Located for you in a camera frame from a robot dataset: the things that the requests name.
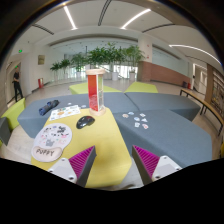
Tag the folded dark blue umbrella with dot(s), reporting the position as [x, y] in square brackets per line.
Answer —
[50, 105]

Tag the gripper magenta padded right finger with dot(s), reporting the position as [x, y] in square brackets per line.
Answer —
[152, 167]

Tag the gripper magenta padded left finger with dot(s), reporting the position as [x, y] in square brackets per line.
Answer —
[77, 168]

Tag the potted green plant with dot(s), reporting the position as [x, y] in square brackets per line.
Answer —
[69, 67]
[132, 56]
[109, 55]

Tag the green bench cushion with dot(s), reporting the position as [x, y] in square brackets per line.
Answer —
[142, 87]
[83, 88]

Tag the green ottoman left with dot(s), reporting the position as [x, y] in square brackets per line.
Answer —
[13, 112]

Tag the red liquid hourglass tower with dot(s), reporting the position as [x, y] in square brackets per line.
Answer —
[96, 100]

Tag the green bench cushion far right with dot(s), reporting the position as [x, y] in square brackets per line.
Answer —
[142, 87]

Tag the black computer mouse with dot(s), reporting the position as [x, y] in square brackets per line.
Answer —
[84, 121]

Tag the person in black clothes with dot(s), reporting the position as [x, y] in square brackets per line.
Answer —
[17, 87]

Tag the illustrated sticker sheet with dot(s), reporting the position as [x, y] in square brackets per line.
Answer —
[64, 112]

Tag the wooden bench with railing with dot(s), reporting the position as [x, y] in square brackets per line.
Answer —
[205, 107]

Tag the round puppy mouse pad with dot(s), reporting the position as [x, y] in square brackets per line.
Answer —
[50, 142]

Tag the grey right bench section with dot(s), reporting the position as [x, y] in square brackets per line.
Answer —
[171, 129]

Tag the yellow bench cushion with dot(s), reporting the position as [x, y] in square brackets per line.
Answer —
[112, 161]

